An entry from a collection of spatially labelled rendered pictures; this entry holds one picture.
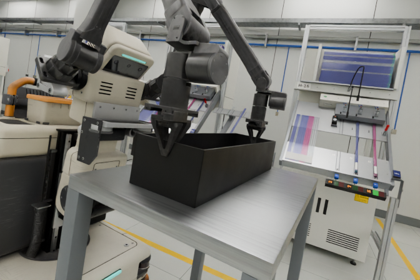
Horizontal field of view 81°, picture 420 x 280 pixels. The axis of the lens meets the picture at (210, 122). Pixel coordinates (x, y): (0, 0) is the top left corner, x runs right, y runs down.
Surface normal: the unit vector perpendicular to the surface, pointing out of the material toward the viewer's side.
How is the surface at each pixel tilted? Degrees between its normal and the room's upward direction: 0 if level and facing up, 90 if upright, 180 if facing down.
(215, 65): 90
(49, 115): 92
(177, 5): 78
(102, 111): 90
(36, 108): 92
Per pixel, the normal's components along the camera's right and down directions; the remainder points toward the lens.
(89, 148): -0.47, -0.04
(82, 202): 0.87, 0.17
